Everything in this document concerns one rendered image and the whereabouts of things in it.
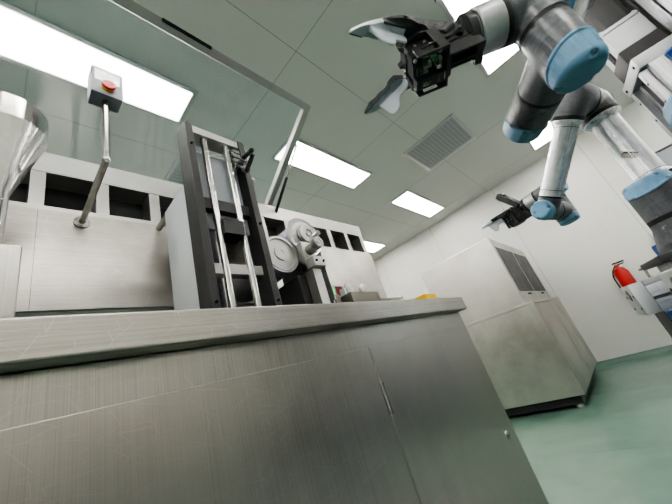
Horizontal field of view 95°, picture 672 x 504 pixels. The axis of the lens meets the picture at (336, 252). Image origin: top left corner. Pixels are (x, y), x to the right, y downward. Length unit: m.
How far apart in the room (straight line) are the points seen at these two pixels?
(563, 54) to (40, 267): 1.19
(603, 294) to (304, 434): 4.90
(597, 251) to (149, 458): 5.13
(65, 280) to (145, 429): 0.74
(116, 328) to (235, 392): 0.16
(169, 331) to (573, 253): 5.09
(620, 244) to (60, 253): 5.24
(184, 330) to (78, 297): 0.69
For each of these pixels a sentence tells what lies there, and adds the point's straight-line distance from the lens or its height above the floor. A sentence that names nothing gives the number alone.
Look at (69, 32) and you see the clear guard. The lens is 1.30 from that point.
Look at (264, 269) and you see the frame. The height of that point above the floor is 1.05.
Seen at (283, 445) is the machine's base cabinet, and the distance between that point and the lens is 0.47.
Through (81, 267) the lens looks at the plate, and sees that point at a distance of 1.11.
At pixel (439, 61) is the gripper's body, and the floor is 1.18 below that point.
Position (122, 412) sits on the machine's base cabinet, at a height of 0.81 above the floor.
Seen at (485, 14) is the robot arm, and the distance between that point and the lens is 0.65.
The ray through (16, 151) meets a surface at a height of 1.40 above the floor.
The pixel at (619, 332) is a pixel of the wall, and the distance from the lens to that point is 5.22.
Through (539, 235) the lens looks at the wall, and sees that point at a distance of 5.32.
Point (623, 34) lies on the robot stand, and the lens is 1.21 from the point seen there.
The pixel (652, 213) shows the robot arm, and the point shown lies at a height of 0.93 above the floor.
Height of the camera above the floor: 0.77
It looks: 22 degrees up
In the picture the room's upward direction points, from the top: 19 degrees counter-clockwise
